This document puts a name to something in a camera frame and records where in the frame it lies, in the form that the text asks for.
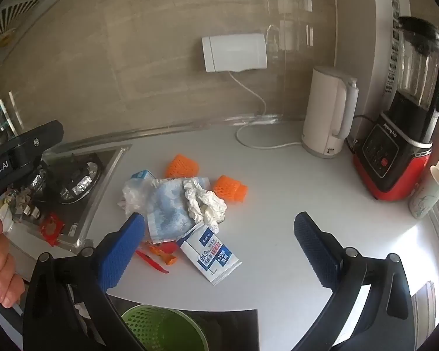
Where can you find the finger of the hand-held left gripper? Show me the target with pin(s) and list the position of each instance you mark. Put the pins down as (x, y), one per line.
(36, 137)

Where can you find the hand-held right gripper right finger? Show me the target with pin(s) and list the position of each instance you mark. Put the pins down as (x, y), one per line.
(314, 248)

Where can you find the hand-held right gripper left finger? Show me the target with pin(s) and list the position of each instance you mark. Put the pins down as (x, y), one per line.
(120, 252)

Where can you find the red wrapper strip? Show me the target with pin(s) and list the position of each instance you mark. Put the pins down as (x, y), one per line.
(152, 261)

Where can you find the orange wrapper scrap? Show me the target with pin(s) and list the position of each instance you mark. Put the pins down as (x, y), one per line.
(164, 257)

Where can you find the red wrapper piece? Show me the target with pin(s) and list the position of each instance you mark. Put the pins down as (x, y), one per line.
(170, 246)

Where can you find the white plastic bag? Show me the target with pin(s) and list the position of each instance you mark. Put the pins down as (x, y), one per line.
(135, 195)

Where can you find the blue face mask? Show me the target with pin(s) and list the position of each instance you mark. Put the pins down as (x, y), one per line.
(168, 208)

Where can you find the small blue white carton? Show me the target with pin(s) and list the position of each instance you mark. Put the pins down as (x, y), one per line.
(142, 174)

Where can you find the green mesh wastebasket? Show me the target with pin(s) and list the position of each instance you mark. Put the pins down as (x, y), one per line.
(157, 329)

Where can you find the white blue wipe packet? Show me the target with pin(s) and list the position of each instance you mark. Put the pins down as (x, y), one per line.
(210, 254)

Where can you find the white tissue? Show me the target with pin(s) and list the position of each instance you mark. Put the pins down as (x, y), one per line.
(205, 204)

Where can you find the orange foam fruit net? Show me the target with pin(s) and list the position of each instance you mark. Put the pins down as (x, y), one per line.
(182, 166)
(229, 189)

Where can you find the crumpled foil scraps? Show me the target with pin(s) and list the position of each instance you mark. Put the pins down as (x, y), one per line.
(23, 199)

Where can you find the metal kitchen rack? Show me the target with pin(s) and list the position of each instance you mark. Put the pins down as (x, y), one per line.
(0, 120)

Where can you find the gas stove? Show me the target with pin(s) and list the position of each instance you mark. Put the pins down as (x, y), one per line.
(95, 193)

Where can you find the red square wrapper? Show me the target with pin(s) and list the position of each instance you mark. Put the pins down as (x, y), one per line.
(52, 228)

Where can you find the range hood vent grille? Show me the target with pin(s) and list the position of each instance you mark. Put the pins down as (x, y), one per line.
(7, 22)

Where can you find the red black blender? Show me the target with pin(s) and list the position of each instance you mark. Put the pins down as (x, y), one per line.
(387, 153)

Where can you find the white patterned cup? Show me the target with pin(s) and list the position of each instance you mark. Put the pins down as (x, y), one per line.
(424, 197)

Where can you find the white electric kettle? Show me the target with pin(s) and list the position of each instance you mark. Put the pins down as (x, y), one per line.
(323, 109)

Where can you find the white appliance with vent grille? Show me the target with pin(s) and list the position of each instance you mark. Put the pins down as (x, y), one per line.
(382, 44)

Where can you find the white wall socket cover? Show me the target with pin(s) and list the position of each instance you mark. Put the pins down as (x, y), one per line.
(234, 52)

